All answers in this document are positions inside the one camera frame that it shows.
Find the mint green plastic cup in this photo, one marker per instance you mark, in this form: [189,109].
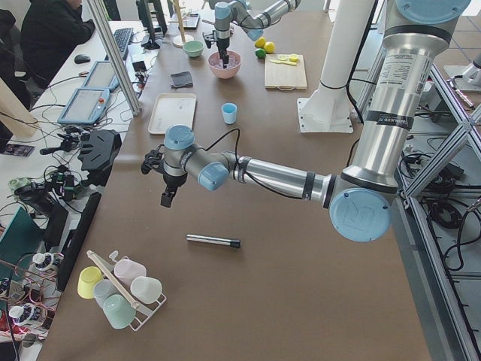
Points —
[118,311]

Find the white plastic cup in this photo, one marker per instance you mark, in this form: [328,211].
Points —
[146,289]

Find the white wire cup rack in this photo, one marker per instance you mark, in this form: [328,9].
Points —
[144,312]

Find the green lime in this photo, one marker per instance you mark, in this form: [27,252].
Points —
[260,53]

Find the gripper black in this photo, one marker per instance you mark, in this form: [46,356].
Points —
[222,44]
[172,180]

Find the grey folded cloth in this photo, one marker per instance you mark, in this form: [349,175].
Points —
[181,79]

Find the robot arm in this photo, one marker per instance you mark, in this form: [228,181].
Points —
[307,149]
[237,12]

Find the yellow lemon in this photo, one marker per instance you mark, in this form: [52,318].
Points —
[260,42]
[269,47]

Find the mint green bowl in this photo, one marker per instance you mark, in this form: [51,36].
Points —
[193,49]

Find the seated person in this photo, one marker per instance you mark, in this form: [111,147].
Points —
[50,31]

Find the wooden cutting board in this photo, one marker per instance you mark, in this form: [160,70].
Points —
[285,77]

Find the light blue plastic cup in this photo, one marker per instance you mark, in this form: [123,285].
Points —
[229,113]

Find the pink bowl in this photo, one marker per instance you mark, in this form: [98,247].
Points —
[221,70]

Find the yellow plastic cup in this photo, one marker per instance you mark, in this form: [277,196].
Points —
[87,280]

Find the yellow plastic knife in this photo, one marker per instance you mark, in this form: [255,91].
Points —
[283,62]

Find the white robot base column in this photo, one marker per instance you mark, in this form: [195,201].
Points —
[328,108]

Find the grey plastic cup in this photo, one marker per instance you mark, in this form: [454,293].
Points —
[102,290]

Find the cream tray with bear drawing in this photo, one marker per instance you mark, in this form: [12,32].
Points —
[171,109]

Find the blue teach pendant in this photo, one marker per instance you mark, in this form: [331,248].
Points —
[101,75]
[85,107]

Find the pink plastic cup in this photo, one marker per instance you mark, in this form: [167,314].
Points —
[126,270]

